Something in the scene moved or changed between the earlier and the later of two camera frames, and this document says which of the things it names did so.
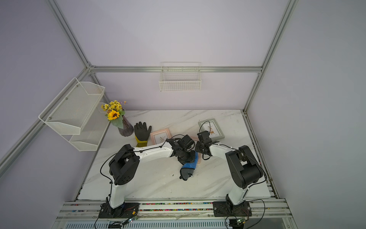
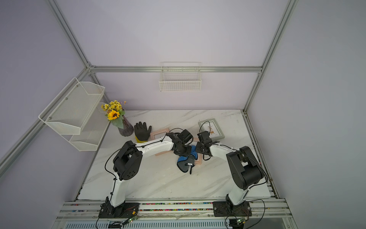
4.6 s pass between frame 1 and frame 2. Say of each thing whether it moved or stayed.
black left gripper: moved
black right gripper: stayed
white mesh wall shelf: stayed
